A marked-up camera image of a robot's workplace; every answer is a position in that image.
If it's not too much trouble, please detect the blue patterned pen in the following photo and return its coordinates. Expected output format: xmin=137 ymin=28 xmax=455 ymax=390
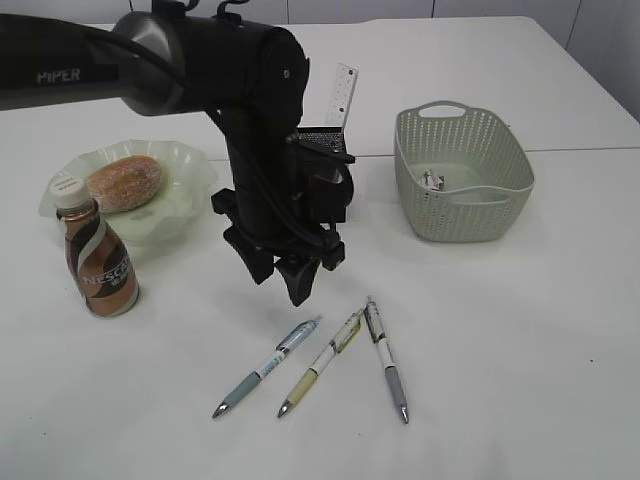
xmin=211 ymin=315 xmax=322 ymax=419

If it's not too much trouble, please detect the brown Nescafe coffee bottle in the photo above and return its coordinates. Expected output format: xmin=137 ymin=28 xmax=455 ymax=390
xmin=48 ymin=175 xmax=139 ymax=317

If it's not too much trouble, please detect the golden bread roll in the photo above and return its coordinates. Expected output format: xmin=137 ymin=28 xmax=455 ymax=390
xmin=87 ymin=155 xmax=163 ymax=214

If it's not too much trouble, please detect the black mesh pen holder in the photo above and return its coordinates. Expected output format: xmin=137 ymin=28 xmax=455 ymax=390
xmin=298 ymin=126 xmax=347 ymax=153

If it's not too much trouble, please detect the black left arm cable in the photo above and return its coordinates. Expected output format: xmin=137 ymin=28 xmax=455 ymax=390
xmin=89 ymin=29 xmax=331 ymax=246

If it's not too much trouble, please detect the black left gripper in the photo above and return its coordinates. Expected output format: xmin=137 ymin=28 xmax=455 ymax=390
xmin=211 ymin=186 xmax=345 ymax=307

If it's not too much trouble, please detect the translucent green wavy plate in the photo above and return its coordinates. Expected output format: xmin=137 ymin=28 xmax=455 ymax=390
xmin=54 ymin=139 xmax=218 ymax=247

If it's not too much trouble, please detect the clear plastic ruler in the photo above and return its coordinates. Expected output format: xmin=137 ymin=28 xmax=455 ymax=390
xmin=325 ymin=63 xmax=358 ymax=130

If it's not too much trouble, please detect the large paper ball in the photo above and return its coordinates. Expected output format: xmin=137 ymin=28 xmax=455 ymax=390
xmin=421 ymin=169 xmax=445 ymax=191

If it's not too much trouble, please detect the green plastic woven basket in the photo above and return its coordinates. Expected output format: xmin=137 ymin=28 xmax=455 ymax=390
xmin=394 ymin=100 xmax=535 ymax=243

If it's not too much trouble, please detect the white grey pen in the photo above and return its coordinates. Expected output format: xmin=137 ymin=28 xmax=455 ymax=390
xmin=364 ymin=296 xmax=409 ymax=425

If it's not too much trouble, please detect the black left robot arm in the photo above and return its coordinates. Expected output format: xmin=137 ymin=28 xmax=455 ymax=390
xmin=1 ymin=1 xmax=354 ymax=305

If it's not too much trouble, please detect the yellow grip pen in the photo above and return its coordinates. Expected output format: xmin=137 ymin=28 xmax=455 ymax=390
xmin=276 ymin=309 xmax=363 ymax=419

